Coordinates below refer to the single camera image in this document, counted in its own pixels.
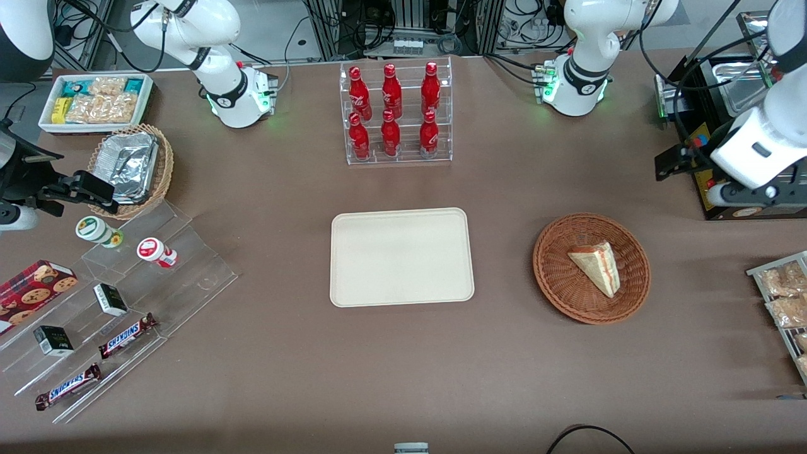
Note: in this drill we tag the brown Snickers bar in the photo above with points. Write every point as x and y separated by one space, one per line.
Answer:
126 335
68 386

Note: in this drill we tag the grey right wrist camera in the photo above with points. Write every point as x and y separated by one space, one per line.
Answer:
16 217

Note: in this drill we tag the clear large cracker bag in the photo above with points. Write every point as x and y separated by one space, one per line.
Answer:
101 108

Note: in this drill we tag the triangular sandwich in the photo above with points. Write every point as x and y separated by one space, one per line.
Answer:
592 265

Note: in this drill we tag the clear acrylic stepped shelf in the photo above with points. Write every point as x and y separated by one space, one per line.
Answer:
189 277

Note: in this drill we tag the small grey device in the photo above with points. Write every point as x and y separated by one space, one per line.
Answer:
411 448

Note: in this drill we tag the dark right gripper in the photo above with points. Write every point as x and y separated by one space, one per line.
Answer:
24 178

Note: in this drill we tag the yellow snack packet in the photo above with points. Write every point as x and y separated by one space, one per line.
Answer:
60 110

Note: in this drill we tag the red plaid cookie box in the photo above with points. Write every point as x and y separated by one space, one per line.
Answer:
31 287

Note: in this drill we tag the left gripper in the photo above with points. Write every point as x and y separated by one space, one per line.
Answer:
692 157

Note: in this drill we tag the small black carton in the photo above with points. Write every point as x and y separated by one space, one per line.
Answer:
110 299
53 340

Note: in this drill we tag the steel warmer pan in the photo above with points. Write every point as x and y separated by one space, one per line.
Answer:
741 88

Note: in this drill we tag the red cola bottle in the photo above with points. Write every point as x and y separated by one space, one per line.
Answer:
391 91
359 139
429 135
390 135
430 88
360 94

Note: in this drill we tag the cream plastic serving tray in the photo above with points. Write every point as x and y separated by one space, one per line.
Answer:
401 257

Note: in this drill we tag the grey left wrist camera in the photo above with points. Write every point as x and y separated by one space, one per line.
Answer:
744 195

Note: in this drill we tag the red lid yogurt cup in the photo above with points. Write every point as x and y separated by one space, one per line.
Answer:
150 248

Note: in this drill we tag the clear bag of pastries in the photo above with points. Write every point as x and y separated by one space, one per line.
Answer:
802 342
785 280
791 312
803 364

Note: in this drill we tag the white rectangular snack bin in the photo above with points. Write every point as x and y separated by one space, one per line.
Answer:
53 127

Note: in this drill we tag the light tan wicker basket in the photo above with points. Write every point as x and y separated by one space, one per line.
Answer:
165 170

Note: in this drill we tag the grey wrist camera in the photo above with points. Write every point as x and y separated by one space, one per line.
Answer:
16 217
744 195

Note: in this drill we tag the clear small cracker bag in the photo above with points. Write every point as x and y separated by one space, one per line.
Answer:
107 85

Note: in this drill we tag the brown round wicker basket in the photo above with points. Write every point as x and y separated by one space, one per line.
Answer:
561 277

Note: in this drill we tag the clear acrylic bottle rack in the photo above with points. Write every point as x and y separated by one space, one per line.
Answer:
410 157

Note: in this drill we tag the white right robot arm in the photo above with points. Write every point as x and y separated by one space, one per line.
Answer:
220 25

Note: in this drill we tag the silver foil container stack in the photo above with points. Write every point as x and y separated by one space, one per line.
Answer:
129 164

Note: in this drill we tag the aluminium equipment rack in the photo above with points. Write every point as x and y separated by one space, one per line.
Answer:
328 31

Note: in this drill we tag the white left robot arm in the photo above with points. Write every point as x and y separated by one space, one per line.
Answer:
589 38

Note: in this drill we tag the black food warmer cabinet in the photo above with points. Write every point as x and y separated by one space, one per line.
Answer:
725 213

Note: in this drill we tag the green lid yogurt cup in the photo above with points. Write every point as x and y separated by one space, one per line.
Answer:
91 228

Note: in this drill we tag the teal snack packet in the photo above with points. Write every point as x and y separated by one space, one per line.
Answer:
75 87
133 85

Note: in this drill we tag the white power strip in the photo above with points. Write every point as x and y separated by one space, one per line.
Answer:
407 46

